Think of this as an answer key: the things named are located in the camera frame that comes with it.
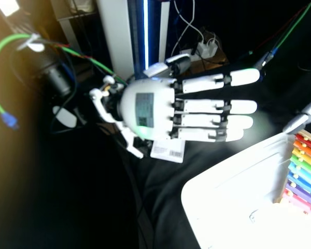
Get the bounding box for green cable with blue plug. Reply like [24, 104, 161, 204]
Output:
[0, 33, 128, 130]

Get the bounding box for white plastic bin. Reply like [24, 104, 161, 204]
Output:
[181, 132, 311, 249]

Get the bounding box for white column with blue light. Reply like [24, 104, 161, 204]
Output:
[96, 0, 171, 81]

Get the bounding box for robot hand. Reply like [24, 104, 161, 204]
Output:
[116, 53, 261, 143]
[282, 87, 311, 134]

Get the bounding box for rainbow wooden xylophone toy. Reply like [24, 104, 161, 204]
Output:
[273, 129, 311, 215]

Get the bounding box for brown cardboard box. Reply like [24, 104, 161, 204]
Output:
[190, 50, 229, 75]

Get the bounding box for white plug charger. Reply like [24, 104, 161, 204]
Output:
[196, 38, 220, 58]

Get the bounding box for white shelf frame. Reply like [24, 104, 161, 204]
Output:
[50, 0, 99, 52]

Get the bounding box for white power strip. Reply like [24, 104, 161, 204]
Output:
[180, 48, 201, 59]

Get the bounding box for white cable tie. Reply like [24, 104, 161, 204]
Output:
[17, 33, 45, 52]

